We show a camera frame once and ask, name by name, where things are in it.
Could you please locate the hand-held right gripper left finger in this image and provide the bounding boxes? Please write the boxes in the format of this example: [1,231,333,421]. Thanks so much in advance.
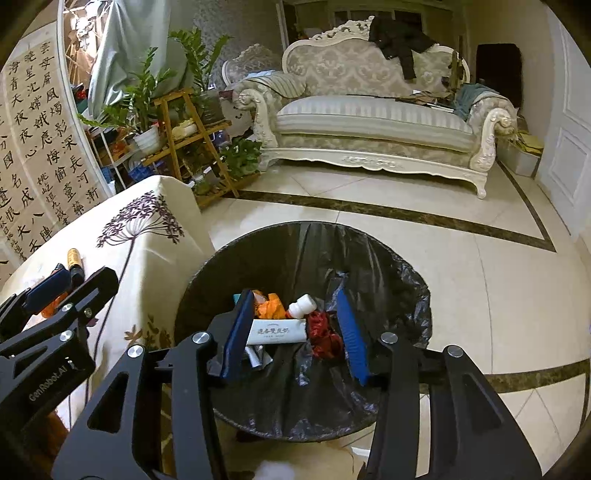
[51,288,257,480]

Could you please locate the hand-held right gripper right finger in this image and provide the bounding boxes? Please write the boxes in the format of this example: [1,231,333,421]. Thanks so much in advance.
[335,288,543,480]

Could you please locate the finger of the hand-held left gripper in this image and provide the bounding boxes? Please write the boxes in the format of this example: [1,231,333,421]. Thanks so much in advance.
[0,264,71,340]
[0,267,120,358]

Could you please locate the silver grey wrapper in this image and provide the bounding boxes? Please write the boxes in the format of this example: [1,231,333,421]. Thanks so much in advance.
[242,344,273,370]

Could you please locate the dark red wrapper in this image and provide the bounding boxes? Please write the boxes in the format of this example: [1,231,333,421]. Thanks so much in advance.
[307,310,345,360]

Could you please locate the yellow label brown bottle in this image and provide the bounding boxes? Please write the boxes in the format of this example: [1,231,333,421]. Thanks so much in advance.
[67,248,85,282]

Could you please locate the white tube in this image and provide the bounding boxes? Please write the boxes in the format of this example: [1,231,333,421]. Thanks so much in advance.
[246,318,306,346]

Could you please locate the orange plastic bag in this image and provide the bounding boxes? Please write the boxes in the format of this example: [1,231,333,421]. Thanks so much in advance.
[253,291,289,320]

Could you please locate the small white bottle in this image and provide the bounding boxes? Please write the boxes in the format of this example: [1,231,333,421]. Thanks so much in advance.
[287,295,317,318]

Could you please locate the black bin with black bag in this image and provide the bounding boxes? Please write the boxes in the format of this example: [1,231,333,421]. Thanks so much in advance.
[174,222,432,441]

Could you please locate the person's left forearm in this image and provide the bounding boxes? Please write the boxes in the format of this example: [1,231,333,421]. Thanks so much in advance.
[46,413,70,444]

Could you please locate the floral tablecloth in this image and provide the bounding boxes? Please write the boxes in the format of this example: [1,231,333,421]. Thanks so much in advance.
[0,175,296,480]

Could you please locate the white metal shelf rack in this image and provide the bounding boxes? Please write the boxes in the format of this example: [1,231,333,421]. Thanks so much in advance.
[83,124,153,195]

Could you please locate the leafy plant in white pot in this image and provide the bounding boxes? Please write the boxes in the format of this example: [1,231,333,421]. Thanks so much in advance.
[78,46,178,155]

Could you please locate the small green pothos plant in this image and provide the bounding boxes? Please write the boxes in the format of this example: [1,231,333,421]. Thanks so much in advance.
[217,137,264,181]

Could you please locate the wooden plant stand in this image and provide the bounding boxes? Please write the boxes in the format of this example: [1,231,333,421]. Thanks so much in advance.
[143,88,241,208]

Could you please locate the tall leafy plant dark pot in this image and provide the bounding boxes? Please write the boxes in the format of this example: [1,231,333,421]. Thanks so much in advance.
[168,28,234,125]

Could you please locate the cream carved sofa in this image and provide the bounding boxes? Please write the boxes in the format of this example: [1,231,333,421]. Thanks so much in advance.
[238,17,518,200]

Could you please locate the grey storage box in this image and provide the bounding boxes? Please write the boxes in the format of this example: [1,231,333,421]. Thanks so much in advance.
[498,129,544,178]

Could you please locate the grey-green curtain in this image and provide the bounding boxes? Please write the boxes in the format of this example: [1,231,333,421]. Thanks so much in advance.
[88,0,204,118]

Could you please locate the pile of papers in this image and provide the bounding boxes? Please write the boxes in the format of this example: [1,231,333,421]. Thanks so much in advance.
[402,90,455,112]

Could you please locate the teal blanket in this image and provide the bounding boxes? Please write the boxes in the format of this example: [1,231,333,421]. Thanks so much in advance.
[452,83,497,121]

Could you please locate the cream carved armchair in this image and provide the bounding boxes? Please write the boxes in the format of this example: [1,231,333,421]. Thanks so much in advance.
[222,44,284,93]

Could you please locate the white panelled door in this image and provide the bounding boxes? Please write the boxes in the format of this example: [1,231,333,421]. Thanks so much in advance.
[538,18,591,236]

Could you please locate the dark brown upright object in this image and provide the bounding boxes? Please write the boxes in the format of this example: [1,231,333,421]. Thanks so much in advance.
[445,51,467,88]

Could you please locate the black jacket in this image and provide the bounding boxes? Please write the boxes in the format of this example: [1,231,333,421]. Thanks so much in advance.
[368,16,439,80]

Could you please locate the dark covered screen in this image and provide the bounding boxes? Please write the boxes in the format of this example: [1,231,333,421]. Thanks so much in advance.
[475,43,522,109]

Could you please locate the calligraphy wall hanging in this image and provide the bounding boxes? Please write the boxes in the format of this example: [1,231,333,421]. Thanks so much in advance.
[0,37,114,287]

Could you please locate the crystal wall lamp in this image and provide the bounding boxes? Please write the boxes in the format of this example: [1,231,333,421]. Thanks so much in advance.
[69,9,102,42]

